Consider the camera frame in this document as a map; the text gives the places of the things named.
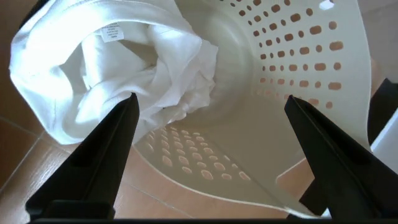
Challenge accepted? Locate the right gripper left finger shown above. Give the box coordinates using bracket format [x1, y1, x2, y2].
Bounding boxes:
[25, 92, 141, 219]

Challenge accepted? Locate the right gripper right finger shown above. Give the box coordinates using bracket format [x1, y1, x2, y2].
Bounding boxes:
[284, 95, 398, 219]

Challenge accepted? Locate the white garment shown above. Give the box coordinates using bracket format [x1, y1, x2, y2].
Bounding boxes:
[9, 0, 219, 146]

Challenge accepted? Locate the white laundry basket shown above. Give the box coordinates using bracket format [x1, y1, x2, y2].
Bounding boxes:
[132, 0, 373, 218]

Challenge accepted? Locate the beige curtain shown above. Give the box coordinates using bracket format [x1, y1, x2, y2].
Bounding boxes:
[357, 0, 398, 85]

